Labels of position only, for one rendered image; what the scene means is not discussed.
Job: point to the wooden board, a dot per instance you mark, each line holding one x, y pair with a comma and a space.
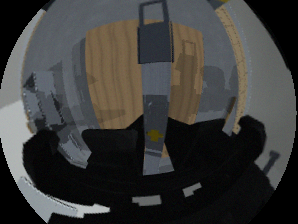
114, 77

